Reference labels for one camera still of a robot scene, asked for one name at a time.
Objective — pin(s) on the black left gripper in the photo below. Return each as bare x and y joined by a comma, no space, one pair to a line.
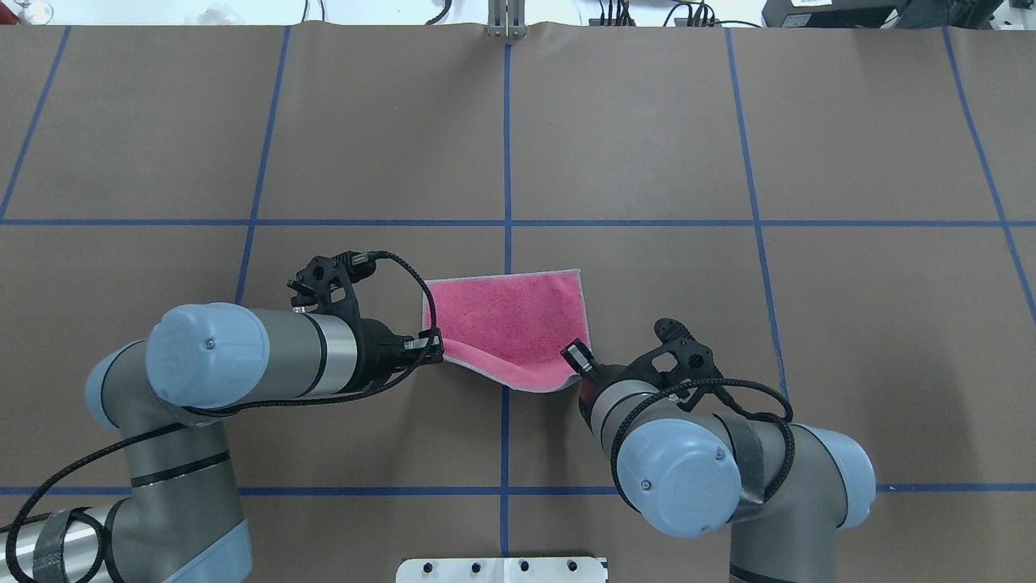
375,350

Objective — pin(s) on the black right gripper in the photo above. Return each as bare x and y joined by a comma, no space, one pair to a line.
589,375

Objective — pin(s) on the pink and grey towel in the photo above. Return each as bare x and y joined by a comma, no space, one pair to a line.
511,328

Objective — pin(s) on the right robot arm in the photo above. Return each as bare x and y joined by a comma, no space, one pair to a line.
692,451

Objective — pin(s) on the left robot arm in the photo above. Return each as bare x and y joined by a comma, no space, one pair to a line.
167,396

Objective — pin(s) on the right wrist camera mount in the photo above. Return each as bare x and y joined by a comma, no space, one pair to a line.
678,358

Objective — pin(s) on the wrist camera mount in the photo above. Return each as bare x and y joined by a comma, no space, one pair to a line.
325,285
678,358

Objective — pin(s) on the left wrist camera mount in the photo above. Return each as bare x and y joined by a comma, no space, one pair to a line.
325,285

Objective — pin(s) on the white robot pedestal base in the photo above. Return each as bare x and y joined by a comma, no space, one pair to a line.
505,569

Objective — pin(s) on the aluminium frame post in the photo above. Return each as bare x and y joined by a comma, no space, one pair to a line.
506,19

